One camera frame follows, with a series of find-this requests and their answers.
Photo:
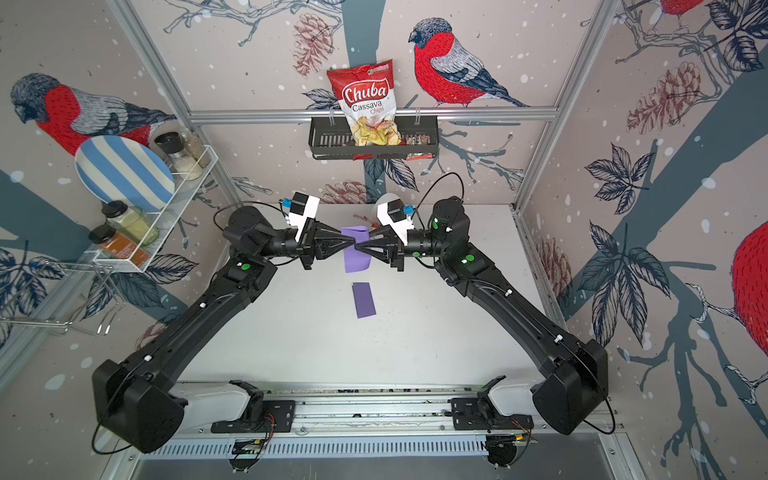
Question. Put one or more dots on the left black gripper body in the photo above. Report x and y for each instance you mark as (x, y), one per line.
(280, 246)

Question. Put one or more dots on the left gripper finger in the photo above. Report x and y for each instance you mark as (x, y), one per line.
(328, 247)
(326, 233)

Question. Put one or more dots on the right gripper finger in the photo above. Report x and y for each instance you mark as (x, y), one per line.
(381, 253)
(383, 234)

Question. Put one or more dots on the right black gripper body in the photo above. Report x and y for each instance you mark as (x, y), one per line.
(420, 247)

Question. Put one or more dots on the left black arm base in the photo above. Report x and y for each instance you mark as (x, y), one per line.
(259, 415)

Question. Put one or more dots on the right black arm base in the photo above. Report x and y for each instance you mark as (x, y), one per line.
(478, 413)

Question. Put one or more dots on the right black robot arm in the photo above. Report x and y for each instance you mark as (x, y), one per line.
(575, 373)

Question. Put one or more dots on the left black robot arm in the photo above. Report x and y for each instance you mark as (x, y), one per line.
(133, 398)

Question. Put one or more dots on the white utensil cup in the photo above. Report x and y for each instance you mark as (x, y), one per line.
(385, 199)

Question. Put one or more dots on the small seed spice jar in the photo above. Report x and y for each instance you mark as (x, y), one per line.
(195, 147)

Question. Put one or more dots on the red Chuba chips bag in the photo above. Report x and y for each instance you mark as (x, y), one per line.
(366, 96)

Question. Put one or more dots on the black lid spice grinder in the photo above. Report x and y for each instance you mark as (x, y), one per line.
(184, 164)

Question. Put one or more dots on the green sauce jar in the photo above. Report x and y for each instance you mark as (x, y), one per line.
(131, 221)

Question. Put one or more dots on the orange sauce jar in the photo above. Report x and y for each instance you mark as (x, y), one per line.
(118, 245)

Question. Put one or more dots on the blue white striped plate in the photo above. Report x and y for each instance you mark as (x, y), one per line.
(114, 168)

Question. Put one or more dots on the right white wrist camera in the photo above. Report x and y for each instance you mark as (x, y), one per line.
(398, 216)

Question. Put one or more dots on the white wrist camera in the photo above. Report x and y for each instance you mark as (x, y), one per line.
(299, 210)
(398, 216)

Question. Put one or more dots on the red handled tool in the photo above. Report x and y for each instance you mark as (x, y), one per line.
(365, 220)

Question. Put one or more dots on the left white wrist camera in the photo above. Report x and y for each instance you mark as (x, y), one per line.
(299, 210)

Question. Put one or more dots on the black hanging wire basket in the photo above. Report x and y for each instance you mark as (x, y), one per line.
(333, 140)

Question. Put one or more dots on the white wire wall shelf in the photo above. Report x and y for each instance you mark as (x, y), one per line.
(164, 220)

